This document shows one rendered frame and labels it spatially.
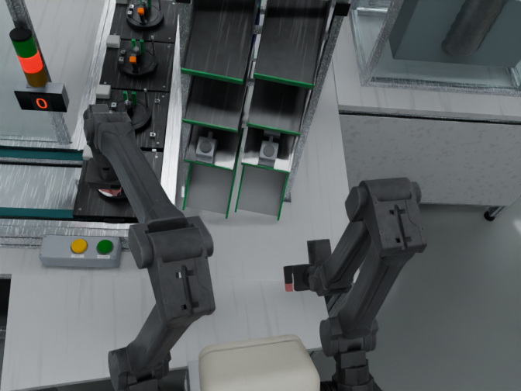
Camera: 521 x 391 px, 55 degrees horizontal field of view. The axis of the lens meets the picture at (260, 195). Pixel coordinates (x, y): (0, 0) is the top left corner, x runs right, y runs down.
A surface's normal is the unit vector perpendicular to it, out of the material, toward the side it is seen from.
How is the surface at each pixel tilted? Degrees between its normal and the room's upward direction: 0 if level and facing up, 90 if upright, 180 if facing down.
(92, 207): 0
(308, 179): 0
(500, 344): 0
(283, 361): 42
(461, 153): 90
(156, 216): 25
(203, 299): 29
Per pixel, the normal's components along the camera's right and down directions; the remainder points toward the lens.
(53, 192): 0.11, -0.52
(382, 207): 0.15, -0.32
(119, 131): 0.20, -0.82
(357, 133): 0.02, 0.85
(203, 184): -0.03, 0.22
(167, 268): 0.46, -0.16
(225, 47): 0.04, -0.12
